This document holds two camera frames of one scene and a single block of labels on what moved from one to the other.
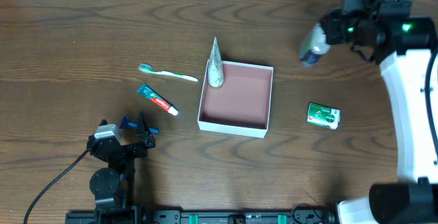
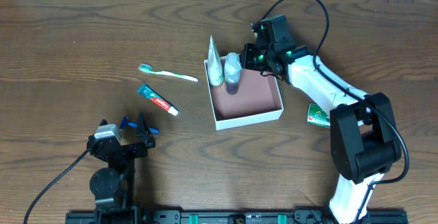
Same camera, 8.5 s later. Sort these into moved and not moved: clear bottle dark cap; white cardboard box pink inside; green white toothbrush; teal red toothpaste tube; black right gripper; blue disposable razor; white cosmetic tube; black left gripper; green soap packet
Moved: black right gripper; white cardboard box pink inside; clear bottle dark cap
Not moved: teal red toothpaste tube; green soap packet; black left gripper; white cosmetic tube; blue disposable razor; green white toothbrush
